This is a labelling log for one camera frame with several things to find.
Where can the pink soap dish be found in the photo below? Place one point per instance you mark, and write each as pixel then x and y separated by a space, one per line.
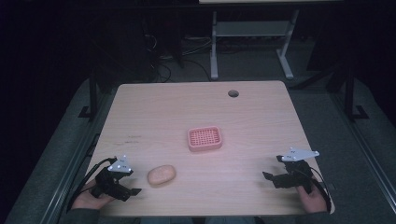
pixel 204 138

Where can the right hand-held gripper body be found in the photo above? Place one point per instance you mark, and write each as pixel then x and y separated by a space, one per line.
pixel 294 171

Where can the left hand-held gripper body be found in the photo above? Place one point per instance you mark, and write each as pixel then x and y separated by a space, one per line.
pixel 109 181

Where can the person's right hand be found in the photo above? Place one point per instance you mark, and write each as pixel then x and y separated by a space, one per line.
pixel 312 200

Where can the person's right sleeve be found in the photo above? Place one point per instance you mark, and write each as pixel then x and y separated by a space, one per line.
pixel 314 217

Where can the black stand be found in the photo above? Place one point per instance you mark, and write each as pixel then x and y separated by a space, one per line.
pixel 91 96
pixel 353 93

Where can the white metal stand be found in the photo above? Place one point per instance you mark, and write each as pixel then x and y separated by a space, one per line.
pixel 251 40

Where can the person's left hand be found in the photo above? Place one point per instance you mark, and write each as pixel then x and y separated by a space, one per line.
pixel 88 200

